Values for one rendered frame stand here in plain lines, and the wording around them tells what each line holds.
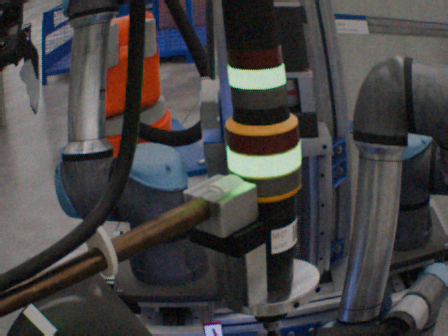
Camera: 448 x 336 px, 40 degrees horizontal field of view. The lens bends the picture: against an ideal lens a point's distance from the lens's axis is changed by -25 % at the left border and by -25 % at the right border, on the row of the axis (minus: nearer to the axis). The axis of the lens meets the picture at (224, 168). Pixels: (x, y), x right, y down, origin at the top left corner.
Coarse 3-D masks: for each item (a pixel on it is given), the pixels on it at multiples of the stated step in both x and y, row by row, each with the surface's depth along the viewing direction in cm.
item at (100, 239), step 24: (144, 0) 37; (144, 24) 37; (144, 48) 38; (120, 144) 39; (120, 168) 39; (120, 192) 39; (96, 216) 38; (72, 240) 37; (96, 240) 38; (24, 264) 34; (48, 264) 35; (0, 288) 32
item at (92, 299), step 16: (80, 288) 56; (96, 288) 57; (32, 304) 51; (48, 304) 52; (64, 304) 53; (80, 304) 55; (96, 304) 56; (112, 304) 57; (16, 320) 48; (48, 320) 51; (64, 320) 52; (80, 320) 53; (96, 320) 54; (112, 320) 56; (128, 320) 57
